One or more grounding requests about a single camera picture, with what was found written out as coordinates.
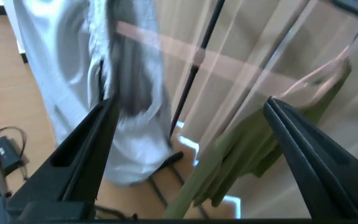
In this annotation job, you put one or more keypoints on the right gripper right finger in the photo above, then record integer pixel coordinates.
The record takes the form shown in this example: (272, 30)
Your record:
(322, 186)

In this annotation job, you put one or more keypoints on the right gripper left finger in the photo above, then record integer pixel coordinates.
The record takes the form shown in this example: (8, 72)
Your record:
(42, 189)

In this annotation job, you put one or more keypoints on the green long-sleeved shirt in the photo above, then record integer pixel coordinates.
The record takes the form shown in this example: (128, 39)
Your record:
(244, 149)

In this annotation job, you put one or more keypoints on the pink clothes hanger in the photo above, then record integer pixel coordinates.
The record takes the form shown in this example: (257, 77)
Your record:
(166, 43)
(328, 76)

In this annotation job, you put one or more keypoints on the pale grey garment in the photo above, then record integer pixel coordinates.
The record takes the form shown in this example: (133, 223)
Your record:
(64, 62)

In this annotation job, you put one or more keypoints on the black clothes rack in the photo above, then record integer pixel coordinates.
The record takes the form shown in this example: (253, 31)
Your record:
(194, 73)

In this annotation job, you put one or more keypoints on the black power adapter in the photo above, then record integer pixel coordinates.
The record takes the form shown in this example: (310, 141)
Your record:
(8, 155)

